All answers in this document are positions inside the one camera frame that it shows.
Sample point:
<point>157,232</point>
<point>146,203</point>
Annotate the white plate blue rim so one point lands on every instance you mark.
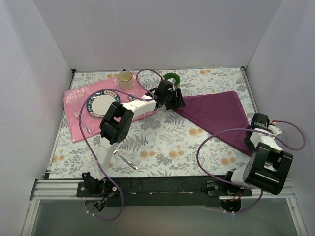
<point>98,104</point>

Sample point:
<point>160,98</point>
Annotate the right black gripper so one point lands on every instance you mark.
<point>248,141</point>

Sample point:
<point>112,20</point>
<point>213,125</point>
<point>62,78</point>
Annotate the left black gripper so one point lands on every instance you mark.
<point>175,99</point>

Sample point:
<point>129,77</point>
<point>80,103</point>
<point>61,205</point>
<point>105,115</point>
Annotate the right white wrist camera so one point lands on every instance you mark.
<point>272,127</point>

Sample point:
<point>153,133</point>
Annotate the aluminium frame rail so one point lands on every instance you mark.
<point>56,211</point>

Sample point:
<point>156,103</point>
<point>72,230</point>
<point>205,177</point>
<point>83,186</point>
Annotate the purple satin napkin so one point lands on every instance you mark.
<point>215,112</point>

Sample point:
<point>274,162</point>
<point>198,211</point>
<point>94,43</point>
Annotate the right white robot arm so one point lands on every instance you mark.
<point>269,164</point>

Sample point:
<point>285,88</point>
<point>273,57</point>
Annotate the green floral mug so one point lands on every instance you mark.
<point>174,78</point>

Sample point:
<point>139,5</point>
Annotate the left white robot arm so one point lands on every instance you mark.
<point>116,123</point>

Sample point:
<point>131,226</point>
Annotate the floral tablecloth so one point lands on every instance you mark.
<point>164,144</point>

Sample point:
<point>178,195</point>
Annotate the pink cloth placemat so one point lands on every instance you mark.
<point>74,99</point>

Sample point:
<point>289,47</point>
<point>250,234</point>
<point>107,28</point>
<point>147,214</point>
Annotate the small silver fork on placemat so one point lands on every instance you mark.
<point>84,126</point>

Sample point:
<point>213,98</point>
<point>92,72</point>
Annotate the cream ceramic cup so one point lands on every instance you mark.
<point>126,80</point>

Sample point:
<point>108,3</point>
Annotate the silver fork on table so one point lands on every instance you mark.
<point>125,160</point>

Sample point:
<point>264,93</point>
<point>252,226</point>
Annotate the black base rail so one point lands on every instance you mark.
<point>160,191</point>

